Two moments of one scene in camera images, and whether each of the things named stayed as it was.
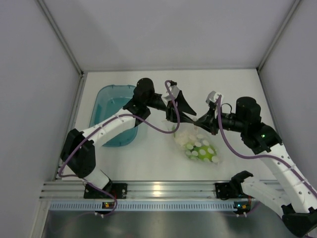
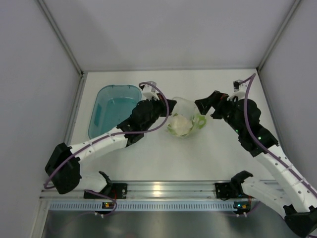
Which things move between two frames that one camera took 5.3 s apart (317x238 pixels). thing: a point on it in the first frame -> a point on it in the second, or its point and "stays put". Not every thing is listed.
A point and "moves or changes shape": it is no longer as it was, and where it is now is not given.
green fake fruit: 201,152 moves or changes shape
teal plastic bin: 106,101 stays put
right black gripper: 208,121 -> 204,105
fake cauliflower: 187,137 moves or changes shape
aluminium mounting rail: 138,191 stays put
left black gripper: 183,105 -> 161,102
